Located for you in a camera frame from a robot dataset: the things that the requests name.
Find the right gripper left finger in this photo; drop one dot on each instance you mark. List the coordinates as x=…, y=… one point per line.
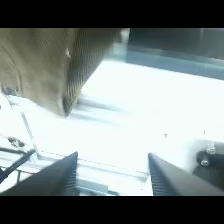
x=55, y=178

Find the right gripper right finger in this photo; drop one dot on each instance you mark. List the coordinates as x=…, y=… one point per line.
x=173, y=180

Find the olive green T-shirt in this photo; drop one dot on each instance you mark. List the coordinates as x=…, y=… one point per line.
x=40, y=66

